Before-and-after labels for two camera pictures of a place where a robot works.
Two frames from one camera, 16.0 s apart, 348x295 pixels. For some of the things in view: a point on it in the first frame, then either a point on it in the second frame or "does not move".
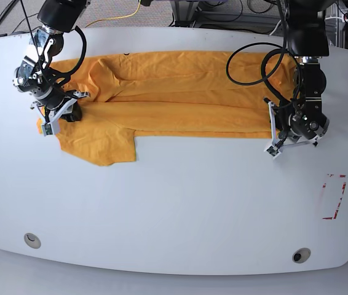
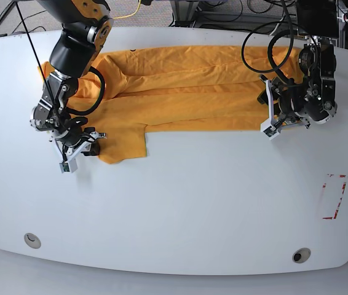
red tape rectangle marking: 324,185 does not move
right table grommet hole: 301,255 does not move
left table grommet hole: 32,240 does not move
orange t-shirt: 107,101 does not move
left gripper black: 283,115 to 291,98
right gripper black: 53,99 to 74,137
